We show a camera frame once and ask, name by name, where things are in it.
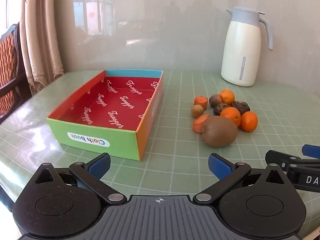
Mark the small brown kiwi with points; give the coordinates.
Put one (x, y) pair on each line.
(197, 110)

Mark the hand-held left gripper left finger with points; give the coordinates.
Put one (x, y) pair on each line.
(100, 163)

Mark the orange mandarin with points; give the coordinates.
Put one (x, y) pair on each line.
(231, 115)
(248, 121)
(227, 96)

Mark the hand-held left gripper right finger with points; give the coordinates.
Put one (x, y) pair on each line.
(220, 166)

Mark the wooden sofa with orange cushions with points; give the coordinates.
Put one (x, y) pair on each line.
(8, 62)

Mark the round brown fruit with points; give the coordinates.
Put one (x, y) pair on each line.
(215, 100)

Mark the white thermos jug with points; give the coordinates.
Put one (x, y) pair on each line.
(237, 52)

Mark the dark passion fruit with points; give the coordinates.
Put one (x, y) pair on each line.
(220, 108)
(241, 107)

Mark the colourful cardboard box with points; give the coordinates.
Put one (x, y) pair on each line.
(112, 105)

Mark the beige patterned curtain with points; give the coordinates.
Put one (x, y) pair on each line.
(41, 35)

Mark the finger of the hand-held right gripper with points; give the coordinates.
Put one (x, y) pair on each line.
(277, 156)
(311, 151)

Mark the orange carrot piece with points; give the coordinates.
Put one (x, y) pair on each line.
(201, 101)
(198, 125)

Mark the large brown kiwi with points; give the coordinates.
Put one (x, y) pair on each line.
(220, 131)

